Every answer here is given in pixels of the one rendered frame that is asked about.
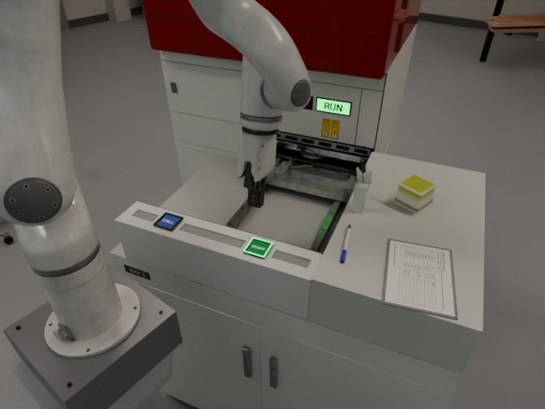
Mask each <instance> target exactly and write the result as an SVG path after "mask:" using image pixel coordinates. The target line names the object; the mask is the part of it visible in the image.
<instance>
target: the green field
mask: <svg viewBox="0 0 545 409"><path fill-rule="evenodd" d="M317 110H322V111H327V112H332V113H337V114H347V115H350V103H345V102H339V101H330V100H325V99H319V98H318V99H317Z"/></svg>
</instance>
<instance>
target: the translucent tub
mask: <svg viewBox="0 0 545 409"><path fill-rule="evenodd" d="M397 185H399V186H398V190H397V197H395V202H396V203H397V204H398V205H400V206H402V207H404V208H406V209H408V210H409V211H411V212H413V213H419V212H420V211H422V210H423V209H425V208H426V207H427V206H428V205H430V204H431V202H432V201H433V199H432V197H433V194H434V190H435V188H436V187H437V184H435V183H433V182H431V181H429V180H427V179H424V178H422V177H420V176H418V175H416V174H412V175H410V176H409V177H407V178H405V179H403V180H402V181H400V182H399V183H398V184H397Z"/></svg>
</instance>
